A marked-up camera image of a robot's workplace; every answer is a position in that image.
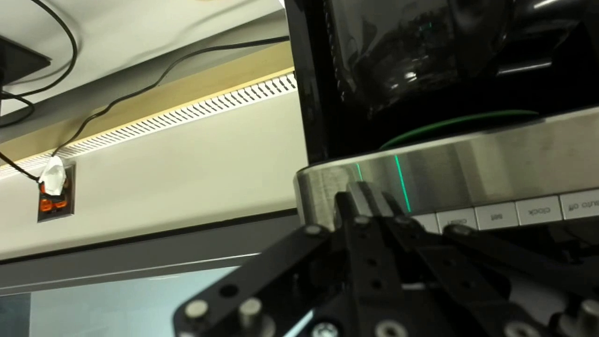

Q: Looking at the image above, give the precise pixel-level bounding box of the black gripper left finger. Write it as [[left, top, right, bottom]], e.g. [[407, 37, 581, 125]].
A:
[[173, 183, 409, 337]]

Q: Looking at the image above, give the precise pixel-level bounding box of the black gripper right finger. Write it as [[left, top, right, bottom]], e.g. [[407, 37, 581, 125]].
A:
[[364, 180, 599, 337]]

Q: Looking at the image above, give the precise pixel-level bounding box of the black steel drip coffeemaker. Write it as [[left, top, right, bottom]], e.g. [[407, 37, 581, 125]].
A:
[[283, 0, 599, 236]]

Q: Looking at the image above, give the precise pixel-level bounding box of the white power plug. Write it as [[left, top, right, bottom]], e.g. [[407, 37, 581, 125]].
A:
[[38, 153, 70, 196]]

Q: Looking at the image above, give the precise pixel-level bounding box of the black computer monitor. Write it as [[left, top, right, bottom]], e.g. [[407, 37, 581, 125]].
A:
[[0, 34, 55, 86]]

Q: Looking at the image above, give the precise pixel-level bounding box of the glass coffee carafe black handle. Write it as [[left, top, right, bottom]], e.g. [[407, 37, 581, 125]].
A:
[[325, 0, 599, 122]]

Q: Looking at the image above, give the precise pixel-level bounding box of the beige wall cable raceway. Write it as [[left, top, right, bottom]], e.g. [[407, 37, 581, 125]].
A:
[[0, 65, 300, 183]]

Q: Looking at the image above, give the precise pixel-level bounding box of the grey interior window frame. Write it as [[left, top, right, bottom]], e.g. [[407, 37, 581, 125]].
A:
[[0, 210, 304, 297]]

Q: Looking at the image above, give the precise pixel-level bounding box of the coffeemaker black power cable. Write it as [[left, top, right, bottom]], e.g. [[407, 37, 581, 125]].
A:
[[51, 34, 293, 157]]

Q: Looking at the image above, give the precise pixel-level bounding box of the orange wall power outlet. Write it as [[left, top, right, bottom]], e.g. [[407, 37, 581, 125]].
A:
[[36, 159, 79, 224]]

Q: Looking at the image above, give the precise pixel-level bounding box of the long black desk cable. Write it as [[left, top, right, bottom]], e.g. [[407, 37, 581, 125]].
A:
[[0, 0, 81, 185]]

